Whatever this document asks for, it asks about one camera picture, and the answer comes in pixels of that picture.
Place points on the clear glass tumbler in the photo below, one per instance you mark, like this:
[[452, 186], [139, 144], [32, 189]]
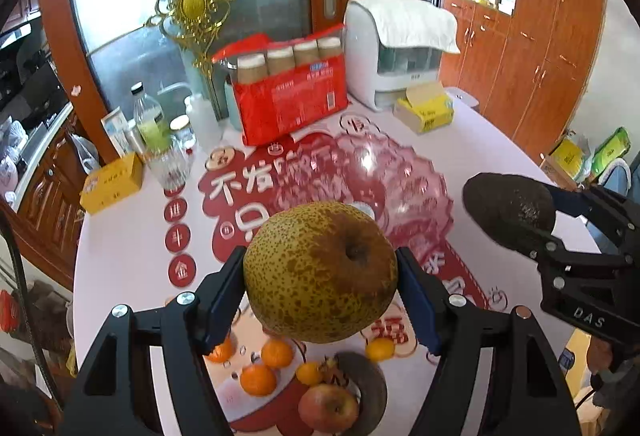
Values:
[[171, 166]]

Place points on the pink glass fruit bowl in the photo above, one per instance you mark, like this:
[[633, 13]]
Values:
[[407, 197]]

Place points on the small glass jar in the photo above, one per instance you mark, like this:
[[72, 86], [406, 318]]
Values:
[[181, 128]]

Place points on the yellow speckled pear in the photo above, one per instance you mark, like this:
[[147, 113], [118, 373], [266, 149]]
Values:
[[320, 272]]

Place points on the small white carton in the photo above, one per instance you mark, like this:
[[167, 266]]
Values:
[[115, 125]]

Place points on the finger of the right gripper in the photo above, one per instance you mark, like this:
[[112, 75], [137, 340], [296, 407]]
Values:
[[614, 215], [553, 251]]

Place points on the silver tin can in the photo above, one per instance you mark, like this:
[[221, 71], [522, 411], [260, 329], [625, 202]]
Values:
[[134, 138]]

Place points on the red apple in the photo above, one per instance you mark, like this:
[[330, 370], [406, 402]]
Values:
[[328, 409]]

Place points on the white towel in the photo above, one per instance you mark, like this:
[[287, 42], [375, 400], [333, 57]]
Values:
[[414, 24]]

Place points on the green label plastic bottle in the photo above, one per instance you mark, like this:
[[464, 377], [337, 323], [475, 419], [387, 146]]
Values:
[[150, 120]]

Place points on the white countertop appliance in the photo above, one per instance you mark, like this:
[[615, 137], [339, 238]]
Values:
[[376, 75]]

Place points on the white squeeze bottle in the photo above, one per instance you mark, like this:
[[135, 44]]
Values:
[[203, 121]]

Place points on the mandarin orange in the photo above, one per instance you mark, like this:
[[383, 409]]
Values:
[[258, 380], [222, 352], [277, 353]]

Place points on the yellow tin box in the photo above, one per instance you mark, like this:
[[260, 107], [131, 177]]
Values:
[[112, 183]]

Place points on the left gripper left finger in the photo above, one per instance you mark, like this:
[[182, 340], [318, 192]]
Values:
[[114, 391]]

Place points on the dark avocado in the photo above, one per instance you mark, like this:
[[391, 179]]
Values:
[[515, 211]]

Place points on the small yellow orange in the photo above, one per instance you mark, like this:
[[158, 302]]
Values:
[[380, 349], [309, 373]]

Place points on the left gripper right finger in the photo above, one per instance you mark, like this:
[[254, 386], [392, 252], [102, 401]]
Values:
[[527, 393]]

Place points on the red paper cup package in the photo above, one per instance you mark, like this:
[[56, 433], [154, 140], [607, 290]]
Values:
[[281, 87]]

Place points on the overripe dark banana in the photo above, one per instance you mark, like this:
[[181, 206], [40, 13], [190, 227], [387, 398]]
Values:
[[369, 380]]

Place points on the yellow tissue pack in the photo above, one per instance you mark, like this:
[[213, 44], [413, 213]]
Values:
[[424, 107]]

